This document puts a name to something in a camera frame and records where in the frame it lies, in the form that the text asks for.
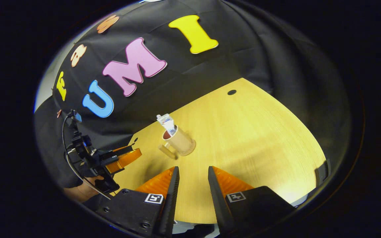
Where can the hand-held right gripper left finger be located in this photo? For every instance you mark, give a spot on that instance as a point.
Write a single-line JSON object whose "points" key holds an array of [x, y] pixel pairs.
{"points": [[169, 205]]}

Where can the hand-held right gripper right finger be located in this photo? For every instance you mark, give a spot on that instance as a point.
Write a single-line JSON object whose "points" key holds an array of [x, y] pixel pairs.
{"points": [[218, 205]]}

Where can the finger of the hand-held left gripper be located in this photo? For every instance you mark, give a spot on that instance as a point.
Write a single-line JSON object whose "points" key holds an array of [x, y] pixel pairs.
{"points": [[122, 149], [126, 160]]}

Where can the copper metal clip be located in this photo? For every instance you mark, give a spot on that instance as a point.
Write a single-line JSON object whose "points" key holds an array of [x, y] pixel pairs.
{"points": [[59, 113]]}

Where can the black desk edge bracket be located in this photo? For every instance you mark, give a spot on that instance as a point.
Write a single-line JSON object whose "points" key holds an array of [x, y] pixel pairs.
{"points": [[322, 172]]}

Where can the beige cup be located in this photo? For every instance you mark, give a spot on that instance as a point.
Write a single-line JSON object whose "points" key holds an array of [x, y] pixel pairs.
{"points": [[179, 142]]}

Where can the wooden desktop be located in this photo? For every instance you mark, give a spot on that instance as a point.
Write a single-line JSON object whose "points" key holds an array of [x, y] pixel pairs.
{"points": [[243, 138]]}

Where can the white toothpaste tube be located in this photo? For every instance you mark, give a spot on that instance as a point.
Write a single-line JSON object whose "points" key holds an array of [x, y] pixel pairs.
{"points": [[168, 124]]}

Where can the black backdrop cloth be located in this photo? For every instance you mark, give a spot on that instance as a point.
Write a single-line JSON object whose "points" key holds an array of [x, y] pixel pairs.
{"points": [[243, 49]]}

